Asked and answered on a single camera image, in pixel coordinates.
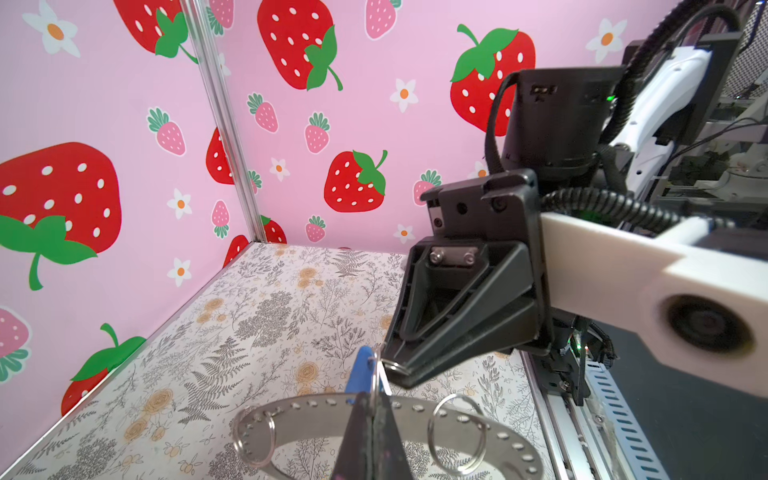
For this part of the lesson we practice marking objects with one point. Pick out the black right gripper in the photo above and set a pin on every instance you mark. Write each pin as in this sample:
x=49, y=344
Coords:
x=477, y=285

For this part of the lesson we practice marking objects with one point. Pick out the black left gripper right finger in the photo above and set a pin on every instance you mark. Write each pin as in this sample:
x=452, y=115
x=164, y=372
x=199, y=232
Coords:
x=388, y=458

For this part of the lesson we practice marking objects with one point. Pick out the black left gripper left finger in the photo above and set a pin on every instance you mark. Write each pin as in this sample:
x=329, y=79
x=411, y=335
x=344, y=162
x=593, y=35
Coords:
x=355, y=461

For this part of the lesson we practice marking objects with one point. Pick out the key with blue tag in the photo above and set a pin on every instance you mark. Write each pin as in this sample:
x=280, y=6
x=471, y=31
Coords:
x=360, y=372

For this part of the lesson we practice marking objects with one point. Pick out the metal keyring with yellow tag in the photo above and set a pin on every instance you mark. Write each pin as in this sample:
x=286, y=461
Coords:
x=460, y=437

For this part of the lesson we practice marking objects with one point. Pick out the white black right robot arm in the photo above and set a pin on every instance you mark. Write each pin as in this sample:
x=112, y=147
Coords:
x=567, y=126

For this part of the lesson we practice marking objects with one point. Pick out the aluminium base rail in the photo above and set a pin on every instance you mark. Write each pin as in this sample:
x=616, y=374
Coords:
x=597, y=439

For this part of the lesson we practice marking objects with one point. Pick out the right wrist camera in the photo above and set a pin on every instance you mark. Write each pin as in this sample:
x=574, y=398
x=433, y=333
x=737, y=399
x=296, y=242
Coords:
x=630, y=281

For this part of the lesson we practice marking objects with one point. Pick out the aluminium corner post right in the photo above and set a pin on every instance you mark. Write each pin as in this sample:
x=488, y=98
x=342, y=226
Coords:
x=214, y=81

